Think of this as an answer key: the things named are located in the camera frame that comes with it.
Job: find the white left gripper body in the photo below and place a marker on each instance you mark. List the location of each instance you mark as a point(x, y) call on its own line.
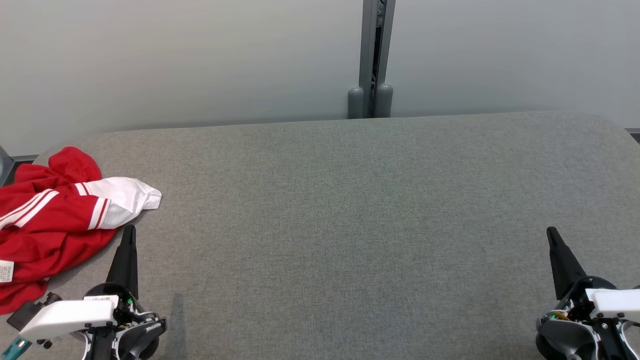
point(70, 315)

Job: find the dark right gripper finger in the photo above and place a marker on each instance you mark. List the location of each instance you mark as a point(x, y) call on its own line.
point(565, 270)

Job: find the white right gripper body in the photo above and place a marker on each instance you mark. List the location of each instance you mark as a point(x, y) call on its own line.
point(615, 302)

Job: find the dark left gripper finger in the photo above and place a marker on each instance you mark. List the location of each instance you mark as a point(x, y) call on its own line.
point(126, 265)

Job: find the red jersey with white sleeves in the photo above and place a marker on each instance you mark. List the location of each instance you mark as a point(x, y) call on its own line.
point(55, 235)

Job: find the grey fabric sofa seat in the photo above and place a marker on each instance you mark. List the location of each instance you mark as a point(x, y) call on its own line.
point(350, 225)

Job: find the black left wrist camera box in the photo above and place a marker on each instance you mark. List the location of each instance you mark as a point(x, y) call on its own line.
point(25, 312)

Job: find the grey cylindrical post cap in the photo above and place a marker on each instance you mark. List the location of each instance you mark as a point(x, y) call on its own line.
point(356, 102)
point(384, 100)

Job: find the grey metal partition post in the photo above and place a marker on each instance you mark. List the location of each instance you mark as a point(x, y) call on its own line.
point(370, 40)

